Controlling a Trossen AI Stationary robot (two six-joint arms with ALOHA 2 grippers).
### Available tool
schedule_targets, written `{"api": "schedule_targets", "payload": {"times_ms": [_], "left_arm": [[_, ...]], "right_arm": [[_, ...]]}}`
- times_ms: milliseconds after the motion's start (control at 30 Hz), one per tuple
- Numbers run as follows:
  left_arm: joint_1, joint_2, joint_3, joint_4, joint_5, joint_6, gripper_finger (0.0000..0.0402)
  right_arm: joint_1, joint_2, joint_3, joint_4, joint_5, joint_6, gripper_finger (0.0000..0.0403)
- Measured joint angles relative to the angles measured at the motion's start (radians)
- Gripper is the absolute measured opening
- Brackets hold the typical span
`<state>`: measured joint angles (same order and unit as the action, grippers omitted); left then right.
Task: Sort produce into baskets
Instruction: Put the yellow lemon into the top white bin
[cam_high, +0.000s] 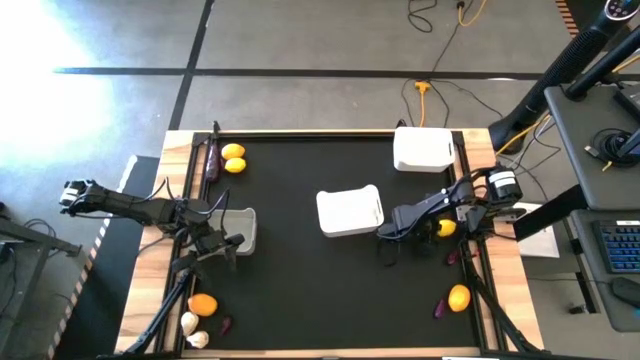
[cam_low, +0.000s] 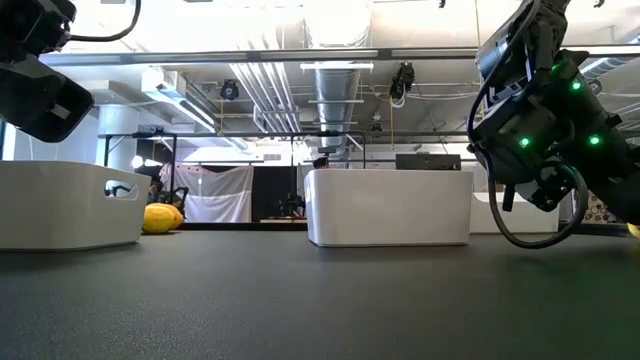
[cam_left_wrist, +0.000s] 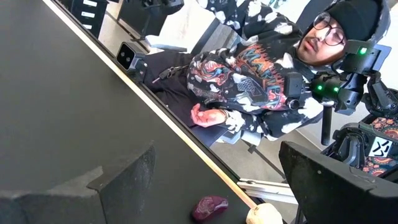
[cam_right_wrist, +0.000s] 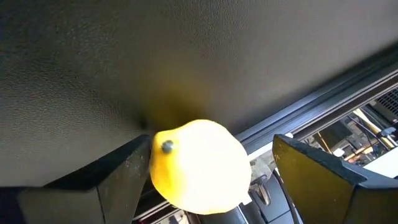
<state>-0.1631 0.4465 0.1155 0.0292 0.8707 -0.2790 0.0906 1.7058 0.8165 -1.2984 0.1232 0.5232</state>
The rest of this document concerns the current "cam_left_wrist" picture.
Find key ring with keys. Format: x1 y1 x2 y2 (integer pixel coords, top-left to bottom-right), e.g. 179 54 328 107
151 64 190 84

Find small purple vegetable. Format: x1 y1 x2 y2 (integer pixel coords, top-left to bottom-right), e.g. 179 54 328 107
191 195 229 222

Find white garlic bulb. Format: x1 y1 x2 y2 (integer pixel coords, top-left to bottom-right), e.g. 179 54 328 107
245 202 284 224

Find eyeglasses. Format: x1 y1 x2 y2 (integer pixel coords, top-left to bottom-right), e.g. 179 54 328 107
312 11 347 47

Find person's hand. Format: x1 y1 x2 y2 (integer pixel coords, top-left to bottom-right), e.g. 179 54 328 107
190 103 230 129

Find black office chair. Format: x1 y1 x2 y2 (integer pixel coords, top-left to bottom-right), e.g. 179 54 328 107
116 0 185 43

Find person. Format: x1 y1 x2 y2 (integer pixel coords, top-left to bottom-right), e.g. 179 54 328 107
142 0 392 147

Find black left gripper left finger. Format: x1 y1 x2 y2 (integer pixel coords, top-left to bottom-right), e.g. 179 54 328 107
0 140 157 224

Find grey metal rail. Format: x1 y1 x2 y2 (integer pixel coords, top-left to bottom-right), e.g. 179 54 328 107
236 177 300 205

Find black table-level camera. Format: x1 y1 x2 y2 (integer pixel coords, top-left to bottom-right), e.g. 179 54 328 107
115 42 149 83

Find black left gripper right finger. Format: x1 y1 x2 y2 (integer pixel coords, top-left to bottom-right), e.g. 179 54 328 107
278 141 398 224

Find black drawer cabinet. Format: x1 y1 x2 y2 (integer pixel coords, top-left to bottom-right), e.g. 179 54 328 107
68 0 109 39

